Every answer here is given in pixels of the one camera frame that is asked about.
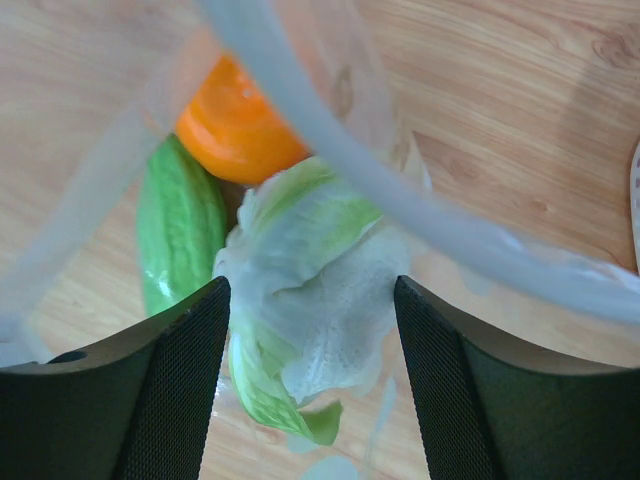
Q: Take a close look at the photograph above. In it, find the clear white-zip bag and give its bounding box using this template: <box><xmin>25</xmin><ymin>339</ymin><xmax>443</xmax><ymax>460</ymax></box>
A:
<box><xmin>1</xmin><ymin>1</ymin><xmax>639</xmax><ymax>479</ymax></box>

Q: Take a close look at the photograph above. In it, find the green fake bitter gourd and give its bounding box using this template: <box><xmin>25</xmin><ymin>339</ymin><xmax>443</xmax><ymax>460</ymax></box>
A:
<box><xmin>136</xmin><ymin>135</ymin><xmax>227</xmax><ymax>316</ymax></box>

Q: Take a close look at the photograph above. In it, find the fake orange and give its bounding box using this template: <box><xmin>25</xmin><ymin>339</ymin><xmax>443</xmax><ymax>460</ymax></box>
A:
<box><xmin>174</xmin><ymin>55</ymin><xmax>310</xmax><ymax>185</ymax></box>

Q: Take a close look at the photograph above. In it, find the white plastic basket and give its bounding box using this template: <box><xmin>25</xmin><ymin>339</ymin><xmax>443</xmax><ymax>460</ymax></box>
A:
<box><xmin>629</xmin><ymin>143</ymin><xmax>640</xmax><ymax>270</ymax></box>

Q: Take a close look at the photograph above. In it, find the fake cabbage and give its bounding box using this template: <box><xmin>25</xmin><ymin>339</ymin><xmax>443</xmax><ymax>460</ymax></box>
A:
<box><xmin>214</xmin><ymin>157</ymin><xmax>411</xmax><ymax>445</ymax></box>

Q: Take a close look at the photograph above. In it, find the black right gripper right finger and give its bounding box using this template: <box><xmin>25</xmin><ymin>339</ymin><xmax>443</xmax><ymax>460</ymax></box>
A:
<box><xmin>394</xmin><ymin>276</ymin><xmax>639</xmax><ymax>479</ymax></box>

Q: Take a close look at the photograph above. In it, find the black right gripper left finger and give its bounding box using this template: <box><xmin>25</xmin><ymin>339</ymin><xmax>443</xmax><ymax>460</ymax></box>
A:
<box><xmin>1</xmin><ymin>278</ymin><xmax>230</xmax><ymax>479</ymax></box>

